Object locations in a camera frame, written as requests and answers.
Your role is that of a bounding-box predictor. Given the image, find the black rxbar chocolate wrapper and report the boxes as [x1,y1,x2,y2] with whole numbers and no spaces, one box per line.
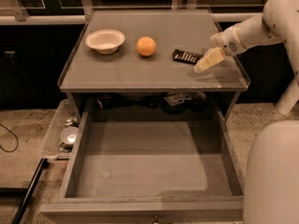
[172,49,203,65]

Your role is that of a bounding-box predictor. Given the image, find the open grey top drawer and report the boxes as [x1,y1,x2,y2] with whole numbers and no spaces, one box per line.
[40,99,245,224]

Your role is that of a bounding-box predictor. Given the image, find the small white bowl in bin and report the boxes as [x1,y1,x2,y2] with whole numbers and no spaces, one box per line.
[60,126,78,145]

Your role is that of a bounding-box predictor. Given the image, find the grey wooden cabinet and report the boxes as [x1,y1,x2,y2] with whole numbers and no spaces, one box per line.
[59,9,249,115]

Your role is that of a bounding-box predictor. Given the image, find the black cable on floor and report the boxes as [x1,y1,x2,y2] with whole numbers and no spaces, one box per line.
[0,123,20,153]

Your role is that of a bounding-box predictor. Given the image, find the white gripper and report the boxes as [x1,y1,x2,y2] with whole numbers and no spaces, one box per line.
[193,24,247,74]

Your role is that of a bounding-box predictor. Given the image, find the clear plastic bin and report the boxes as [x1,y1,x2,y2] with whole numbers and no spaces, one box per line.
[41,99,78,160]

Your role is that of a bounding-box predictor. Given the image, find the orange fruit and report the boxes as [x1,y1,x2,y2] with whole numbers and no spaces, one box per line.
[136,36,156,57]

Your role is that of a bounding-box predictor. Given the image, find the white paper bowl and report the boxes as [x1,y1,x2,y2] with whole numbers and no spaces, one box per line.
[85,29,125,55]

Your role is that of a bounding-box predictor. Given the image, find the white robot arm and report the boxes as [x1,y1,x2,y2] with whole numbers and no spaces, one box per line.
[193,0,299,224]

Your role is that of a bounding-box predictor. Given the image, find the black metal bar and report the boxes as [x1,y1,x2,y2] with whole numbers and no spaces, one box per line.
[0,159,49,224]

